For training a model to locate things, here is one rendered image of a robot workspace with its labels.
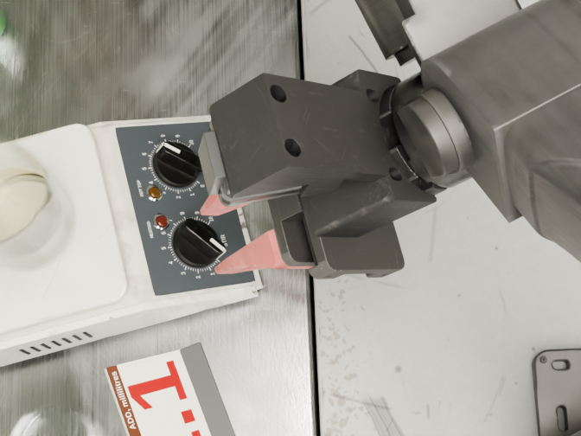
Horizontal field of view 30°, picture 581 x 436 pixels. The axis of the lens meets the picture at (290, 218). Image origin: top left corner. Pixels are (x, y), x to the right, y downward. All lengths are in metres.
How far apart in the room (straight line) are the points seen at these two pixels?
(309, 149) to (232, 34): 0.35
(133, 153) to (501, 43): 0.35
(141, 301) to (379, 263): 0.19
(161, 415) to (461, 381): 0.20
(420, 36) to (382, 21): 0.03
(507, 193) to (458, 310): 0.32
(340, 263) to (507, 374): 0.24
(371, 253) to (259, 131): 0.12
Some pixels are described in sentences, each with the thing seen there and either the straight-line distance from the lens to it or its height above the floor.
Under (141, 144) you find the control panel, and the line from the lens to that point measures 0.72.
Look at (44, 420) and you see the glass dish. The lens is 0.76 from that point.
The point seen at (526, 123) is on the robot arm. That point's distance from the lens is 0.40.
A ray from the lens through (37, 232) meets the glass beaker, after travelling 0.63.
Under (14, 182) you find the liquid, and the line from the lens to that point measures 0.67.
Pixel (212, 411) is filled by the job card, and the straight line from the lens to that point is 0.74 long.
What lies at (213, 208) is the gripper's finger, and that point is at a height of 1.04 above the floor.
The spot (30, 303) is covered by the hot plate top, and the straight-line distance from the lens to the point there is 0.68.
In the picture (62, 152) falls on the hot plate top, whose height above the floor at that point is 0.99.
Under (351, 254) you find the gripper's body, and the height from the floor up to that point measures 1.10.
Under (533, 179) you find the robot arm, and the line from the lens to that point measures 0.40.
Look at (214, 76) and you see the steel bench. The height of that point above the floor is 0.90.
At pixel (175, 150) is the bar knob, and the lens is 0.71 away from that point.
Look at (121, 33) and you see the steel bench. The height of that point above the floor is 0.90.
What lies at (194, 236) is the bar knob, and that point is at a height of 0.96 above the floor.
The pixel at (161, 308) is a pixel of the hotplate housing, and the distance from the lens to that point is 0.69.
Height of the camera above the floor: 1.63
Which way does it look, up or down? 75 degrees down
